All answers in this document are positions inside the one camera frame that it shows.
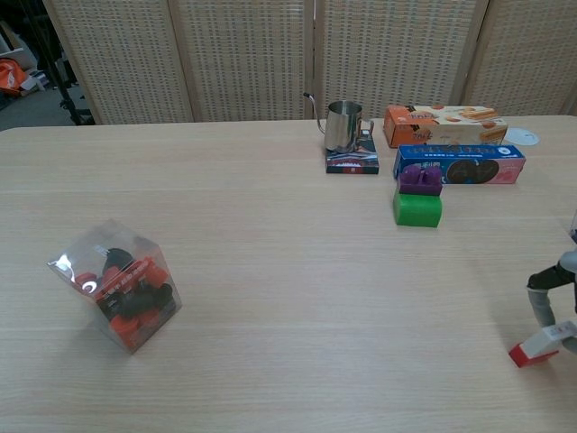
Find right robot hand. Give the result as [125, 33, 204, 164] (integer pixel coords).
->
[527, 250, 577, 355]

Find blue and pink cookie box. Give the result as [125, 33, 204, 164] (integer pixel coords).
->
[392, 143, 527, 187]

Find green toy block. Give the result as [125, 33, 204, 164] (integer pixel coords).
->
[391, 187, 445, 228]

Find white round lid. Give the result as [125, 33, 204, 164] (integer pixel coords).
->
[504, 126, 541, 147]

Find purple toy block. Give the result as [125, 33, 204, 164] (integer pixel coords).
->
[396, 162, 444, 198]

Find orange biscuit box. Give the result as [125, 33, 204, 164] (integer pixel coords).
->
[382, 104, 510, 150]

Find dark patterned flat box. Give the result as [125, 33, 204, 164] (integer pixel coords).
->
[325, 134, 380, 176]

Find stainless steel gooseneck pitcher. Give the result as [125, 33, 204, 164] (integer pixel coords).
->
[303, 92, 376, 153]

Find wooden rattan folding screen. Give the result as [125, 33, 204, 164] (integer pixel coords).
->
[42, 0, 577, 126]

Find clear plastic box of caps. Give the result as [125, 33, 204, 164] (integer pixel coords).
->
[47, 219, 184, 356]

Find black tripod stand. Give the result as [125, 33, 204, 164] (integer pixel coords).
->
[26, 0, 96, 127]

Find orange bag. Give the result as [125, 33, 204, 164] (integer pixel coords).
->
[0, 57, 30, 97]

